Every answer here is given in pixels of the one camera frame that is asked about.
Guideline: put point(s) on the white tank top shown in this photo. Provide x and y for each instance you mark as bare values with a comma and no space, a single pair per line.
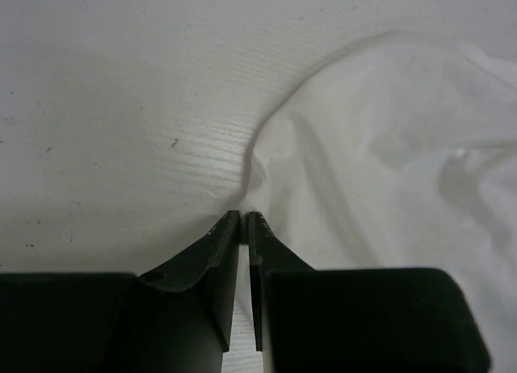
401,153

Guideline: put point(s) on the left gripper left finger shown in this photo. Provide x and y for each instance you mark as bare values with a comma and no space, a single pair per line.
178,316

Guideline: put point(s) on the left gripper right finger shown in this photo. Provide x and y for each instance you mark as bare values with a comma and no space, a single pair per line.
287,321

